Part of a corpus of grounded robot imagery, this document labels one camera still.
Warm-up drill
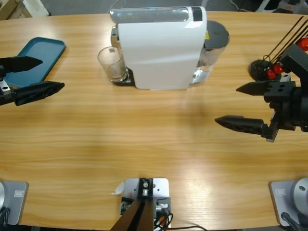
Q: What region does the silver coffee machine lever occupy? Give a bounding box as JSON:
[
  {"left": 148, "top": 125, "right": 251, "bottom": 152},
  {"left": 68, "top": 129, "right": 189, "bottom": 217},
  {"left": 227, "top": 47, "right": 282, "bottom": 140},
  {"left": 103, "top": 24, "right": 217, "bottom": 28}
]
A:
[{"left": 109, "top": 6, "right": 190, "bottom": 24}]

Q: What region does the white capsule coffee machine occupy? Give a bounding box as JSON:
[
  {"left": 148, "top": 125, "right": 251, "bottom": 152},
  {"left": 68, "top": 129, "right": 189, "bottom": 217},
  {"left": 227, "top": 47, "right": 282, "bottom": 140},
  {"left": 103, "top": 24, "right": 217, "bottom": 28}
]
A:
[{"left": 109, "top": 6, "right": 210, "bottom": 91}]

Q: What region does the clear glass cup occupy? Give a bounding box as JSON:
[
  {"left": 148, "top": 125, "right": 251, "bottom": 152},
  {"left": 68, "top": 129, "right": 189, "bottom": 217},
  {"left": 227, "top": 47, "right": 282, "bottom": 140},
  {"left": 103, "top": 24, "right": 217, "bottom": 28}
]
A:
[{"left": 97, "top": 46, "right": 127, "bottom": 82}]

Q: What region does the cardboard box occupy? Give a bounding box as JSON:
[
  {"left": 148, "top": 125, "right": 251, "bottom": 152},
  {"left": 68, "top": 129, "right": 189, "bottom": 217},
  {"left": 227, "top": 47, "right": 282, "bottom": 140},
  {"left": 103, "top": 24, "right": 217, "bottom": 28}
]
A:
[{"left": 0, "top": 0, "right": 25, "bottom": 21}]

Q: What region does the orange and black cable bundle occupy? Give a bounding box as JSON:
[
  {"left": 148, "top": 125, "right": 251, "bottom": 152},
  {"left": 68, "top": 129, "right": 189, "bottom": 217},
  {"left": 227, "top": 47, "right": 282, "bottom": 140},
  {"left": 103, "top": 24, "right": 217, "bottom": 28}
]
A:
[{"left": 154, "top": 211, "right": 174, "bottom": 231}]

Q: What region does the white floor cable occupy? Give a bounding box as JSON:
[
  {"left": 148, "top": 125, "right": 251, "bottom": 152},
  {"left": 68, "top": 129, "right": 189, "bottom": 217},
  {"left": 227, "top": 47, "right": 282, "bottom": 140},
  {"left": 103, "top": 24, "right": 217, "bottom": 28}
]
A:
[
  {"left": 107, "top": 0, "right": 127, "bottom": 14},
  {"left": 228, "top": 0, "right": 252, "bottom": 13}
]

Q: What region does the white foam block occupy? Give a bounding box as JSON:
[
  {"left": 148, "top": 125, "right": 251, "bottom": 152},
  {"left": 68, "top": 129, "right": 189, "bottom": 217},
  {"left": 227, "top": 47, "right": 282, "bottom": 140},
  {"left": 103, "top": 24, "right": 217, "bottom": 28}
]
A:
[{"left": 23, "top": 0, "right": 50, "bottom": 17}]

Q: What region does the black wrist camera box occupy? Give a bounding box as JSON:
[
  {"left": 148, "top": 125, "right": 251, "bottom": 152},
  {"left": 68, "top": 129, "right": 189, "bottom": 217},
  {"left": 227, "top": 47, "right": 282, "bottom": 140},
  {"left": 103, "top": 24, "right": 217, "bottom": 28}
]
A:
[{"left": 280, "top": 44, "right": 308, "bottom": 82}]

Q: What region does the clear water tank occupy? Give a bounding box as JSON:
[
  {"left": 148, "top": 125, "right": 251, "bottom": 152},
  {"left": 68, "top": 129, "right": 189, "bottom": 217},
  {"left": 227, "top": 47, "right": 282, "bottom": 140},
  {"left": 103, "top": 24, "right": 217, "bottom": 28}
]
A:
[{"left": 197, "top": 20, "right": 231, "bottom": 73}]

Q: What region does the thin black cable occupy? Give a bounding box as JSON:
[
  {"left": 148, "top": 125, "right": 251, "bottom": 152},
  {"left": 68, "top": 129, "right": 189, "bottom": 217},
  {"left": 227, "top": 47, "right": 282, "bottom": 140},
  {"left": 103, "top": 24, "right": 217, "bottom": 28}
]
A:
[{"left": 172, "top": 224, "right": 207, "bottom": 231}]

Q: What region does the dark camera post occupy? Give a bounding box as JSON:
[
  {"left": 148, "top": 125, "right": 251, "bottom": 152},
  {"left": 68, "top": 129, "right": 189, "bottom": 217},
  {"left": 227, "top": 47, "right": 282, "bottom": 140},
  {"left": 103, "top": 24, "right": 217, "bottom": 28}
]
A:
[{"left": 110, "top": 177, "right": 154, "bottom": 231}]

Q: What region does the teal plastic tray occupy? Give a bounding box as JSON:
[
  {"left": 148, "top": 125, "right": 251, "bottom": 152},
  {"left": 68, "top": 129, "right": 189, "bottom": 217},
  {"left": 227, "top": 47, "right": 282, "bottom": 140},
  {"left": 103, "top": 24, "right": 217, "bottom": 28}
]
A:
[{"left": 4, "top": 37, "right": 66, "bottom": 89}]

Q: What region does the black capsule holder with rods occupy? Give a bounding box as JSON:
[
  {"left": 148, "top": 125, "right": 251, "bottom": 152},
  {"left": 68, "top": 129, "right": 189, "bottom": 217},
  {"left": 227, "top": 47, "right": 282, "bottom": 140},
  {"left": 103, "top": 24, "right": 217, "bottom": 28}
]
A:
[{"left": 249, "top": 15, "right": 308, "bottom": 81}]

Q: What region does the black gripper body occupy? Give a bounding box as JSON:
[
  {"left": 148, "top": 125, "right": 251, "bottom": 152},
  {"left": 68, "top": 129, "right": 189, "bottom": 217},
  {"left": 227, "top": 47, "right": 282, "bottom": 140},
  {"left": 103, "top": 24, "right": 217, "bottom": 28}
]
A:
[
  {"left": 0, "top": 64, "right": 16, "bottom": 106},
  {"left": 261, "top": 80, "right": 308, "bottom": 143}
]

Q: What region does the silver drip tray grille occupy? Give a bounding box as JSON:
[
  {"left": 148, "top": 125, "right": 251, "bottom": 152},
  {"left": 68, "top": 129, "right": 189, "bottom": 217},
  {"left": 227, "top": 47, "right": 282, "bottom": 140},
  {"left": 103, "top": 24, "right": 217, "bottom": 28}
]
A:
[{"left": 110, "top": 68, "right": 135, "bottom": 87}]

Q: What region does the white tape piece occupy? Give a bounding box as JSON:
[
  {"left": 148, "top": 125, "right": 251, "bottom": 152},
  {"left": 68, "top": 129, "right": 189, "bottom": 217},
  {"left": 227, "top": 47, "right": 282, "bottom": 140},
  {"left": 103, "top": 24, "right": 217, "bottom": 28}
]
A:
[{"left": 110, "top": 181, "right": 125, "bottom": 195}]

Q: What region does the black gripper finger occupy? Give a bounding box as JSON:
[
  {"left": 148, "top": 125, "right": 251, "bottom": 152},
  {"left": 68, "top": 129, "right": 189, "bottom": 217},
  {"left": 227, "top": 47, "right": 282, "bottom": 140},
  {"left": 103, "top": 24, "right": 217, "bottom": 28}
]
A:
[
  {"left": 236, "top": 81, "right": 270, "bottom": 97},
  {"left": 215, "top": 115, "right": 268, "bottom": 138},
  {"left": 0, "top": 56, "right": 43, "bottom": 74},
  {"left": 11, "top": 81, "right": 65, "bottom": 106}
]

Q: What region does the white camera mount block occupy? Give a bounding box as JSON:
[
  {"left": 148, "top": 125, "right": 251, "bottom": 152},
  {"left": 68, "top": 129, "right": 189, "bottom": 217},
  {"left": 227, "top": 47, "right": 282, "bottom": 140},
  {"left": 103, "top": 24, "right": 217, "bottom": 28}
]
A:
[{"left": 120, "top": 178, "right": 173, "bottom": 229}]

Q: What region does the black base cable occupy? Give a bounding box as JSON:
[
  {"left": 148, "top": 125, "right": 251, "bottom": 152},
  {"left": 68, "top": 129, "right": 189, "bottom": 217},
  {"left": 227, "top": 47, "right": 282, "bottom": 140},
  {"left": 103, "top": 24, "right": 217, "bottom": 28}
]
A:
[
  {"left": 0, "top": 206, "right": 11, "bottom": 227},
  {"left": 281, "top": 211, "right": 301, "bottom": 231}
]

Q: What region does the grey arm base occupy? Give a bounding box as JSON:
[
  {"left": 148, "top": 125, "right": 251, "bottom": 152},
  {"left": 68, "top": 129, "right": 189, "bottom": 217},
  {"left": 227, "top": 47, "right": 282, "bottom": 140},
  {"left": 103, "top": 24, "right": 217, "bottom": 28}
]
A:
[
  {"left": 0, "top": 180, "right": 29, "bottom": 226},
  {"left": 269, "top": 177, "right": 308, "bottom": 227}
]

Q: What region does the white floor equipment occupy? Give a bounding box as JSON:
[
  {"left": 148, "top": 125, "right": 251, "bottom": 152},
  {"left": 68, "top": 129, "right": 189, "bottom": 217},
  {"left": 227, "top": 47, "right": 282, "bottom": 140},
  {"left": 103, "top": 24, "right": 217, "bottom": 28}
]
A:
[{"left": 255, "top": 0, "right": 308, "bottom": 14}]

